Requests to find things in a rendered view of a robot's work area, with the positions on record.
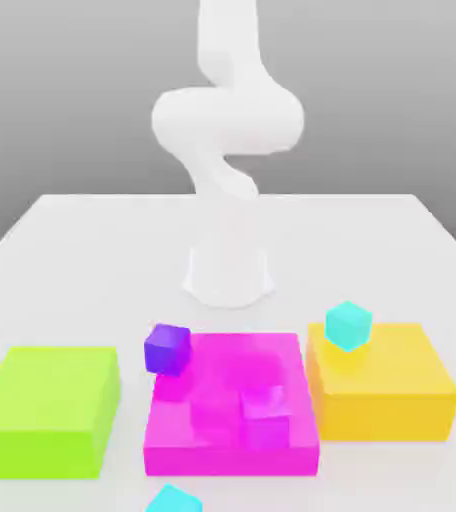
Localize small purple cube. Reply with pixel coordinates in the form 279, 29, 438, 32
143, 323, 193, 378

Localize small cyan cube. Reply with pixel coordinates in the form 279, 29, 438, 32
324, 300, 374, 354
144, 482, 204, 512

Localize small magenta cube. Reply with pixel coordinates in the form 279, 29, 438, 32
240, 385, 292, 448

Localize large magenta box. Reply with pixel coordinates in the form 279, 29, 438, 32
142, 332, 320, 478

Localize large yellow box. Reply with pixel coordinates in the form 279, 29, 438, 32
306, 322, 456, 443

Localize large lime green box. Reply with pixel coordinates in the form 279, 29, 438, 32
0, 346, 122, 480

